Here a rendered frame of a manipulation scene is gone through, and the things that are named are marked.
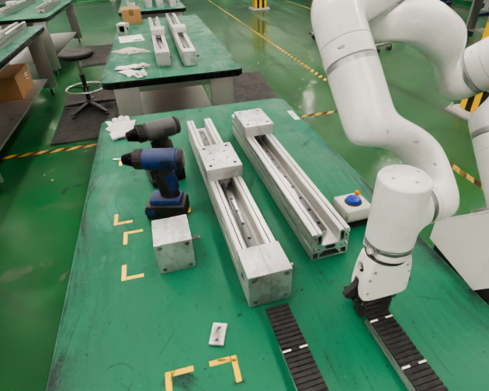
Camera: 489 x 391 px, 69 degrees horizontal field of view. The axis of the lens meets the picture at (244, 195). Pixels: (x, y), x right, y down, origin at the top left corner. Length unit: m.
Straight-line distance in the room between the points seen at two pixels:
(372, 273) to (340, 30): 0.42
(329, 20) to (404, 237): 0.38
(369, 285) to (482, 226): 0.31
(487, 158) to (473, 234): 0.19
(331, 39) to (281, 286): 0.50
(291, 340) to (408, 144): 0.42
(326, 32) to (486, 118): 0.50
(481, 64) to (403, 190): 0.54
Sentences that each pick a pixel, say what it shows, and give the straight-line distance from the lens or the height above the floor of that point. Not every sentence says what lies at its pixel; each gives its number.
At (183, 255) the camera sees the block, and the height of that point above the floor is 0.83.
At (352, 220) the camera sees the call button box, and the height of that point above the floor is 0.81.
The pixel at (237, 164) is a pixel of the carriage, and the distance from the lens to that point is 1.07.
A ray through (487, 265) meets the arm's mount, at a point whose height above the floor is 0.86.
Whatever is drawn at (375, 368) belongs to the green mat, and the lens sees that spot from 0.78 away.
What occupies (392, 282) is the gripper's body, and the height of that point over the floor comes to 0.91.
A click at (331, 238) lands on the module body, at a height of 0.82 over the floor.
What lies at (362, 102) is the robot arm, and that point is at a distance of 0.62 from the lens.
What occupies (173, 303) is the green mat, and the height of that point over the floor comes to 0.78.
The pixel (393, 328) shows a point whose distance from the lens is 0.80.
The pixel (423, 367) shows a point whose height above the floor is 0.81.
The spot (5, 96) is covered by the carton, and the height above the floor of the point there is 0.28.
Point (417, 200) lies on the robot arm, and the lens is 0.60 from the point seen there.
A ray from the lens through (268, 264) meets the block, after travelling 0.78.
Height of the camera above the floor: 1.44
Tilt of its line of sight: 35 degrees down
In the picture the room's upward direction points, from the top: 3 degrees counter-clockwise
